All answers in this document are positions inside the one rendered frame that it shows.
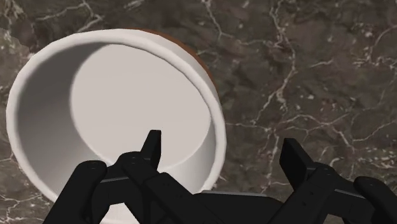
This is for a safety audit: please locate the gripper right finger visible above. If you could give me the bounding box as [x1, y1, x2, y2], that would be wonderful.
[267, 137, 397, 224]

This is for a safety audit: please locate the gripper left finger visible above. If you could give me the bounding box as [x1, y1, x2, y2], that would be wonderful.
[42, 129, 224, 224]

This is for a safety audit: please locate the white bowl with brown outside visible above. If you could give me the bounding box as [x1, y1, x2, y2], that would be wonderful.
[5, 27, 228, 224]

